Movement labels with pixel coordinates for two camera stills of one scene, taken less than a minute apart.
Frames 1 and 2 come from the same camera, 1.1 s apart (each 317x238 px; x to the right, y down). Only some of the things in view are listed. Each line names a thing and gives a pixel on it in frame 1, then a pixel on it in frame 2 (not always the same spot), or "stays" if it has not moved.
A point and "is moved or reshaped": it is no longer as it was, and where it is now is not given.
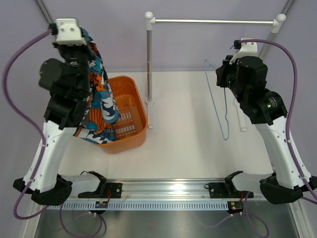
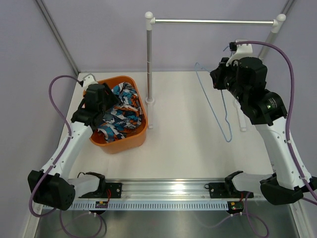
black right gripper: [222, 71] stays
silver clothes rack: [277, 24] stays
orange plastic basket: [132, 130] stays
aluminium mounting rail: [168, 190] stays
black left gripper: [62, 49] → [111, 98]
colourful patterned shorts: [100, 112] is moved or reshaped
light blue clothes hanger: [226, 139] is moved or reshaped
